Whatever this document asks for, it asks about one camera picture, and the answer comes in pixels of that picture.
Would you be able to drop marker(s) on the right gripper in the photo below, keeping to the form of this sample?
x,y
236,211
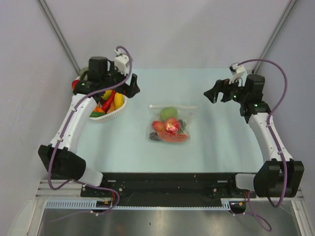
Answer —
x,y
221,86

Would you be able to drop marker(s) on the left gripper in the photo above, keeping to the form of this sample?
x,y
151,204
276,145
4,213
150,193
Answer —
x,y
129,90

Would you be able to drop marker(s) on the yellow green mango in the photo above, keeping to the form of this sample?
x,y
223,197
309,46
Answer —
x,y
106,95

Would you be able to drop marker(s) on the green cabbage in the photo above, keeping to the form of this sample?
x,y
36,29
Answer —
x,y
168,112

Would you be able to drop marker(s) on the red apple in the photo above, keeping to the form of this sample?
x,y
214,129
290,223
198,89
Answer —
x,y
158,126

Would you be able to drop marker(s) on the clear zip top bag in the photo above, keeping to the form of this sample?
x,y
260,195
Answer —
x,y
179,125

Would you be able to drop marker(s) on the watermelon slice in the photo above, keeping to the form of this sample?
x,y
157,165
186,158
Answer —
x,y
172,138

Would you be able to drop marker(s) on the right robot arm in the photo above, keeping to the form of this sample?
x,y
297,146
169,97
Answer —
x,y
280,175

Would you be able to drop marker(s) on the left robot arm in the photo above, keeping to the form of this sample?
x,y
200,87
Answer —
x,y
59,156

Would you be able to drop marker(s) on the yellow pepper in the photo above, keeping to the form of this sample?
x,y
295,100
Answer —
x,y
118,100

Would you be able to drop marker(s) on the red chili pepper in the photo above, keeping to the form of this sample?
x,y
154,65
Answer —
x,y
106,105

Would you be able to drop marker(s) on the orange carrot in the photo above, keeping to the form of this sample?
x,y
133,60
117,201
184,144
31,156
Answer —
x,y
98,109

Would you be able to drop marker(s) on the green cucumber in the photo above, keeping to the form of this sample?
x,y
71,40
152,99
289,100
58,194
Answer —
x,y
96,114

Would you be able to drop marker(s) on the white plastic basket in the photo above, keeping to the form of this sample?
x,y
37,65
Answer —
x,y
110,115

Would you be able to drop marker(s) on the green striped melon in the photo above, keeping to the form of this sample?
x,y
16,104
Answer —
x,y
84,69

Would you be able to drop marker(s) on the red pomegranate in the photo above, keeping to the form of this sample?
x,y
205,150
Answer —
x,y
74,83

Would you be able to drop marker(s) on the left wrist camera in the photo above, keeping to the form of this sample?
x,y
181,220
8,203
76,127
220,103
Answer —
x,y
121,62

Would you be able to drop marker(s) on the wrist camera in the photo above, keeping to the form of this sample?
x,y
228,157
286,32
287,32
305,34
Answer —
x,y
237,72
121,62

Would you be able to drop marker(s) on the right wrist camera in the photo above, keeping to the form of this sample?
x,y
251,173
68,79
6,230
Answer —
x,y
237,72

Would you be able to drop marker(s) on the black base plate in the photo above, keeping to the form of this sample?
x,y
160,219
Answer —
x,y
172,190

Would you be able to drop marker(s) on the white cable duct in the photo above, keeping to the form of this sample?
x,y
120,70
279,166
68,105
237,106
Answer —
x,y
77,204

